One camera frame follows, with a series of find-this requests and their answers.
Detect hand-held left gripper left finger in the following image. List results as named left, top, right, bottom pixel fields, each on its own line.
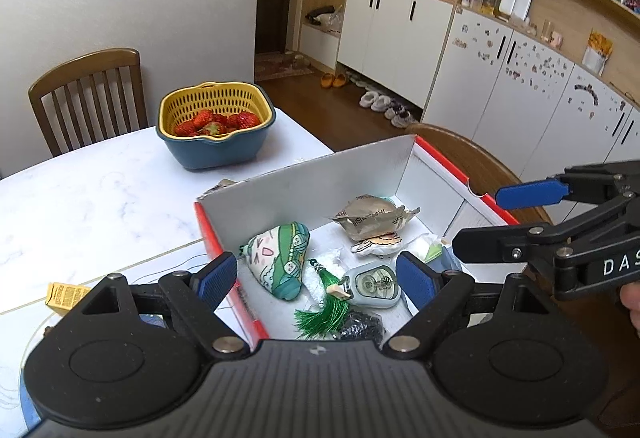
left=82, top=252, right=249, bottom=360

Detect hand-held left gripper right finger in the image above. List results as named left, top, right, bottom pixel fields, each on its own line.
left=381, top=252, right=551, bottom=353

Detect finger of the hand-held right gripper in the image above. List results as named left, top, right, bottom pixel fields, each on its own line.
left=451, top=193, right=640, bottom=265
left=495, top=161, right=640, bottom=211

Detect green sachet with tassel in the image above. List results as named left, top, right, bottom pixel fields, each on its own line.
left=240, top=221, right=348, bottom=340

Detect black mesh pouch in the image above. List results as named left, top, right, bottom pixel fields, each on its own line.
left=337, top=311, right=387, bottom=341

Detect white cardboard box red edges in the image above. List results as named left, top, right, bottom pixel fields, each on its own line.
left=194, top=134, right=523, bottom=353

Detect person's right hand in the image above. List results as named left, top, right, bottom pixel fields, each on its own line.
left=620, top=282, right=640, bottom=331

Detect wet wipes pack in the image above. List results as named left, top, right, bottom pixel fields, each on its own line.
left=410, top=234, right=463, bottom=276

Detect wooden round-back chair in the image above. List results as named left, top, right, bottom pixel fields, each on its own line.
left=407, top=122, right=553, bottom=225

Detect blue plastic bowl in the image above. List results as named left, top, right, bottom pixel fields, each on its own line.
left=155, top=106, right=277, bottom=170

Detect long white stickered cabinet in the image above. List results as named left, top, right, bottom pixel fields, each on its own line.
left=422, top=6, right=640, bottom=199

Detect pile of strawberries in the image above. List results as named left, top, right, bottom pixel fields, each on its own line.
left=174, top=109, right=263, bottom=137

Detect yellow snack packet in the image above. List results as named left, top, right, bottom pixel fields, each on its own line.
left=582, top=31, right=614, bottom=76

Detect small yellow carton box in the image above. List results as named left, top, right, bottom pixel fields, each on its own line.
left=45, top=282, right=93, bottom=318

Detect yellow strainer basket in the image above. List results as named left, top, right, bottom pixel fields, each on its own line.
left=158, top=82, right=276, bottom=139

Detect white shoe cabinet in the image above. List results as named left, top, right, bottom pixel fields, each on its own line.
left=336, top=0, right=456, bottom=110

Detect brown doormat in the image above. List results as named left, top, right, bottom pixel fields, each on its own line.
left=254, top=51, right=313, bottom=82

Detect wooden slat-back chair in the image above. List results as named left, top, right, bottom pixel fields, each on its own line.
left=28, top=48, right=148, bottom=158

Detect translucent plastic bag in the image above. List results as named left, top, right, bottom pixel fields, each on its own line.
left=320, top=8, right=345, bottom=35

